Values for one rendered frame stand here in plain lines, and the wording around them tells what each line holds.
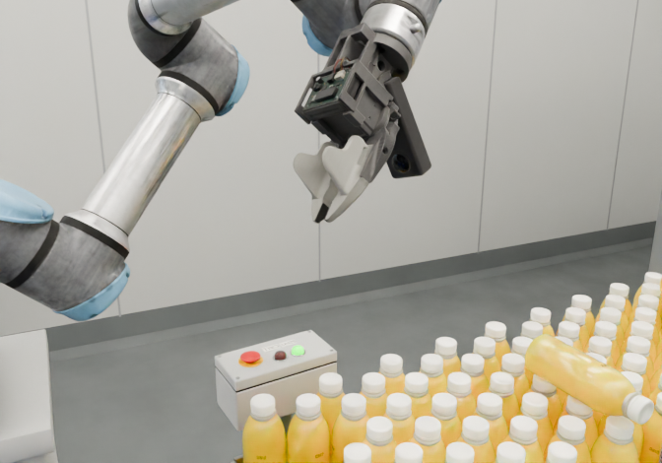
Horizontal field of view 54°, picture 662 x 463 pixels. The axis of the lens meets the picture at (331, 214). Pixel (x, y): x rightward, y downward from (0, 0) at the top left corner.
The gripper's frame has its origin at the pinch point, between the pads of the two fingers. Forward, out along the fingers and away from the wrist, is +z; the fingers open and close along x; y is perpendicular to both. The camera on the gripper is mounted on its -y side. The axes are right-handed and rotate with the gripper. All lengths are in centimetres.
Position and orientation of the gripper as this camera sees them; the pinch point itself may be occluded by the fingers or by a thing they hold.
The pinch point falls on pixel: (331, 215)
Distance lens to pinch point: 65.9
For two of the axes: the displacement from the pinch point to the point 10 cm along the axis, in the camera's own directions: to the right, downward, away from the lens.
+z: -3.5, 8.4, -4.2
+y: -6.4, -5.4, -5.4
